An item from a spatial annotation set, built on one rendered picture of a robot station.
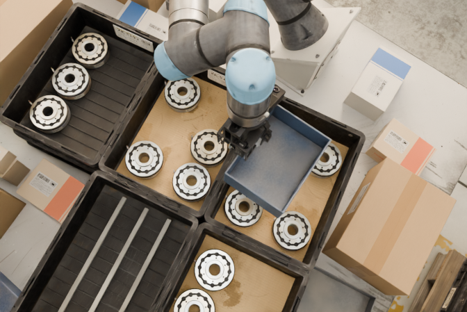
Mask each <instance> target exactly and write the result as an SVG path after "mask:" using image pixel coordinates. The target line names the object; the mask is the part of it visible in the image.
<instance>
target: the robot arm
mask: <svg viewBox="0 0 467 312"><path fill-rule="evenodd" d="M311 1H313V0H228V2H226V3H225V6H224V12H223V16H224V17H223V18H221V19H218V20H215V21H214V22H211V23H209V0H170V6H169V26H168V40H166V41H163V42H162V44H160V45H158V46H157V48H156V49H155V51H154V62H155V64H156V67H157V69H158V71H159V72H160V74H161V75H162V76H163V77H164V78H166V79H167V80H170V81H178V80H181V79H186V78H190V77H192V76H193V75H195V74H198V73H201V72H204V71H206V70H209V69H212V68H214V67H218V66H221V65H224V64H226V73H225V81H226V86H227V112H228V116H229V118H228V119H227V121H226V122H225V123H224V124H223V125H222V127H221V128H220V129H219V131H218V132H217V139H218V143H219V142H220V141H221V139H222V138H223V141H224V142H226V143H227V144H229V143H230V144H229V149H231V148H233V149H235V150H236V151H235V154H238V155H239V156H240V157H244V159H245V161H246V160H247V159H248V158H249V157H250V155H251V154H252V152H253V151H254V149H255V148H256V147H259V146H261V145H262V144H263V142H265V141H266V142H268V141H269V140H270V139H271V137H272V131H271V130H270V129H269V128H270V124H269V122H268V121H267V120H266V118H269V116H270V112H271V111H272V110H273V109H274V108H275V107H276V106H277V105H278V104H279V102H280V101H281V100H282V99H283V97H284V95H285V93H286V91H285V90H283V89H282V88H280V87H279V86H278V85H277V84H275V79H276V75H275V66H274V63H273V61H272V58H271V53H270V32H269V28H270V23H269V21H268V12H267V7H268V10H269V11H270V13H271V14H272V16H273V17H274V19H275V21H276V23H277V24H278V28H279V33H280V38H281V42H282V44H283V45H284V47H285V48H286V49H287V50H290V51H297V50H301V49H305V48H307V47H309V46H311V45H312V44H314V43H316V42H317V41H318V40H319V39H320V38H321V37H322V36H323V35H324V34H325V33H326V31H327V29H328V26H329V22H328V20H327V18H326V16H325V15H324V14H323V13H322V12H321V11H320V10H319V9H318V8H316V7H315V6H314V5H313V4H312V3H311ZM222 131H223V133H221V132H222Z"/></svg>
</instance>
